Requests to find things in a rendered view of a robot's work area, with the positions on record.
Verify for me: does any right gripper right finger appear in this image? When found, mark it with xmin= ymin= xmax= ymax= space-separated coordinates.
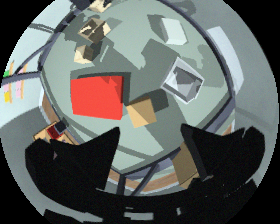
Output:
xmin=180 ymin=123 xmax=245 ymax=182

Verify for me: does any red flat board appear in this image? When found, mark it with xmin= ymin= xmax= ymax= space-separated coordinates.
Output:
xmin=71 ymin=76 xmax=124 ymax=120

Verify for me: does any black metal overhead frame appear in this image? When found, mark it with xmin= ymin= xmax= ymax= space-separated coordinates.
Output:
xmin=1 ymin=41 xmax=159 ymax=196

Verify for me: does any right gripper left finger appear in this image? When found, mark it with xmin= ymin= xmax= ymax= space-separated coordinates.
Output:
xmin=49 ymin=127 xmax=120 ymax=190

